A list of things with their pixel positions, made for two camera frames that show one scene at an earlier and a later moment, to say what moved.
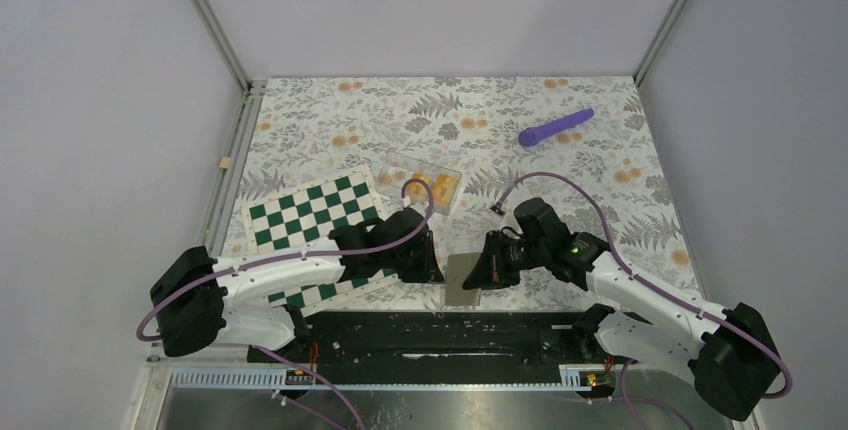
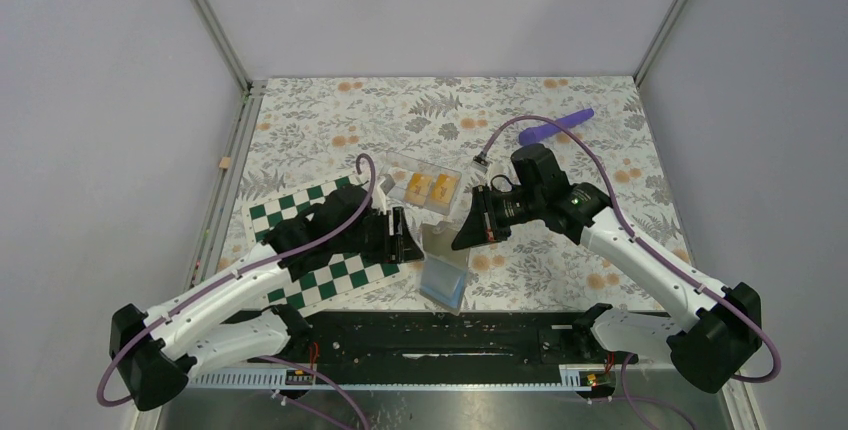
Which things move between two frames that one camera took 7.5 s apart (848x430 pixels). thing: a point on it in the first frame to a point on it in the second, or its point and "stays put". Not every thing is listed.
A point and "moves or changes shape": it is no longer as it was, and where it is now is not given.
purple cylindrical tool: (531, 135) stays put
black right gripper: (491, 271) to (483, 224)
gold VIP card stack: (444, 188) stays put
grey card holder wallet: (457, 268) moves or changes shape
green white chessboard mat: (300, 220) stays put
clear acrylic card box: (445, 183) stays put
